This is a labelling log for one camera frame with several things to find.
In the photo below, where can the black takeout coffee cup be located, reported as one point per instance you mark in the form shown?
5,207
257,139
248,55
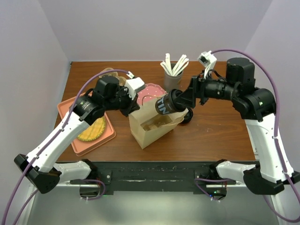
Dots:
167,104

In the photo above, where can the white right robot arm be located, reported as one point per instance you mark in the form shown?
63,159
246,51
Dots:
257,107

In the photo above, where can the beige cardboard cup carrier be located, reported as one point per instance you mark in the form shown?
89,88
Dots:
156,122

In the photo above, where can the pink polka dot plate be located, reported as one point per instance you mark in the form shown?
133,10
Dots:
150,92

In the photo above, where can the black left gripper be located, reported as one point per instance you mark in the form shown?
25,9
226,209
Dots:
132,104

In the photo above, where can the white paper straw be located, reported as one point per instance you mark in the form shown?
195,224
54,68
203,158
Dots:
168,64
180,65
166,68

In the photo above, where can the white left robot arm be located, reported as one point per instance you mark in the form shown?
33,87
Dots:
40,166

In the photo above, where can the grey straw holder cup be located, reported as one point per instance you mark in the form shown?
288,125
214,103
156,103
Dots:
172,82

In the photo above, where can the salmon pink tray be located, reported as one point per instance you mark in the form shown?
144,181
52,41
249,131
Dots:
80,148

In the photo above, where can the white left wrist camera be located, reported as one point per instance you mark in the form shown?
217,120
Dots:
134,85

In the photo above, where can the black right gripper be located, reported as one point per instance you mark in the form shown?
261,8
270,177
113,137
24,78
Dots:
197,89

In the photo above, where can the yellow green woven coaster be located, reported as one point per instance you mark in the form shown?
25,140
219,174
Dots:
94,131

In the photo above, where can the beige paper takeout bag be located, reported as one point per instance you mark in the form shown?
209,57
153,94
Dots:
146,112

